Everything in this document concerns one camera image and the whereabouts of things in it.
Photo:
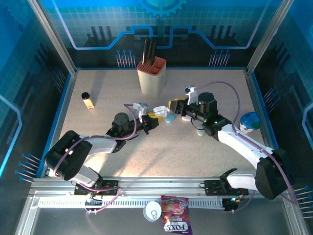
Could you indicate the white earbud charging case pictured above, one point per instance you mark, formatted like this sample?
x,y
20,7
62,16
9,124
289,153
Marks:
x,y
162,109

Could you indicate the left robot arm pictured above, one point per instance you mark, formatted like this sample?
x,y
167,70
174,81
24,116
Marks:
x,y
68,154

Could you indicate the light blue earbud case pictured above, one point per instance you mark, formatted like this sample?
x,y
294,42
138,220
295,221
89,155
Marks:
x,y
170,118

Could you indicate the mint closed earbud case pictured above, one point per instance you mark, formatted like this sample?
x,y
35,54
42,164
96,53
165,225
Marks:
x,y
200,132

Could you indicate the beige knife block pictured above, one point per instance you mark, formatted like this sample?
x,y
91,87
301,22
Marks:
x,y
151,80

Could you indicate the glass spice jar black lid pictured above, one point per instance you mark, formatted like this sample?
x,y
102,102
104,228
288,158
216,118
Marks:
x,y
88,101

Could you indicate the white cup with blue lid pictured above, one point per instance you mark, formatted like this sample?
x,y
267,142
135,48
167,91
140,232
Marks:
x,y
249,123

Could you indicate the white pull-tab can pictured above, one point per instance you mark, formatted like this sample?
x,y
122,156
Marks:
x,y
152,211

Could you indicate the red Foxs candy bag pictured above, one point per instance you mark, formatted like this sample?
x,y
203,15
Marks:
x,y
176,215

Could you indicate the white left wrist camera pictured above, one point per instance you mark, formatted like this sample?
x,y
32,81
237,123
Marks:
x,y
140,110

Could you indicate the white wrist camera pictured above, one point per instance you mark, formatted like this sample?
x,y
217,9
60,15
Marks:
x,y
140,110
191,92

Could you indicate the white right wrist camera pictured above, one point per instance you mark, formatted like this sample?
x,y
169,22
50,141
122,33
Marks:
x,y
191,92

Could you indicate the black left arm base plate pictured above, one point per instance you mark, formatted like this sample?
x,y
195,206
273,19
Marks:
x,y
110,187

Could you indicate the aluminium front rail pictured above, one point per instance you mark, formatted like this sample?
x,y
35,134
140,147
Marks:
x,y
159,184

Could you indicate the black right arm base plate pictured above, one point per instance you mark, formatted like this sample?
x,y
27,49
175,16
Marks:
x,y
212,188

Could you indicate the aluminium frame post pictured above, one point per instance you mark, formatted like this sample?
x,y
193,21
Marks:
x,y
269,36
52,36

